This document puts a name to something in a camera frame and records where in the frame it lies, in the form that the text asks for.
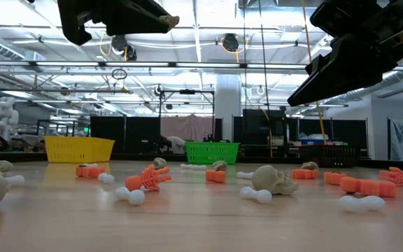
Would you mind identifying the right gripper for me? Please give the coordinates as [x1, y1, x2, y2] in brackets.
[286, 6, 403, 108]

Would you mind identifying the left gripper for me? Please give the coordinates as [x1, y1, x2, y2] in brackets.
[57, 0, 175, 47]

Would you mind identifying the black partition screen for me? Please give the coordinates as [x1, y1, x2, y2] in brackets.
[89, 115, 161, 154]
[287, 118, 369, 151]

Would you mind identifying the blue box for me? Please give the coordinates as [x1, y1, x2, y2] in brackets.
[298, 137, 325, 146]

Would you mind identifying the black plastic basket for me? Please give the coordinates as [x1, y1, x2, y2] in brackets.
[298, 144, 361, 168]

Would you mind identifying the black cabinet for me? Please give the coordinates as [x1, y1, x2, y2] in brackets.
[232, 108, 287, 146]

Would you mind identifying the white building column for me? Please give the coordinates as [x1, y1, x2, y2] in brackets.
[215, 73, 243, 142]

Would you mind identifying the pink curtain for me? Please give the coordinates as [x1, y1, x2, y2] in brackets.
[160, 113, 217, 154]

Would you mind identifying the person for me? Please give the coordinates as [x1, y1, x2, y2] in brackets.
[159, 135, 188, 155]

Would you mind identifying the green plastic basket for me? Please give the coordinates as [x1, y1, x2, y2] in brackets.
[185, 141, 241, 165]

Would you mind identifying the yellow plastic basket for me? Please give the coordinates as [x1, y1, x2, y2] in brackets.
[43, 135, 116, 164]

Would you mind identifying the black ceiling cable reel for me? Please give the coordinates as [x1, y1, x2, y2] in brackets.
[110, 34, 139, 62]
[220, 32, 250, 64]

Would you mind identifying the yellow hanging strap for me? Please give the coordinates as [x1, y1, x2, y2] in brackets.
[299, 0, 328, 145]

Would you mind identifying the black hanging cable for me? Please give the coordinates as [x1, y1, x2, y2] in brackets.
[258, 0, 275, 158]

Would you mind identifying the black stand frame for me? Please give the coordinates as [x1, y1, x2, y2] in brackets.
[157, 89, 216, 154]

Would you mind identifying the black table frame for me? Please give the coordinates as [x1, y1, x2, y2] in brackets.
[0, 150, 403, 169]

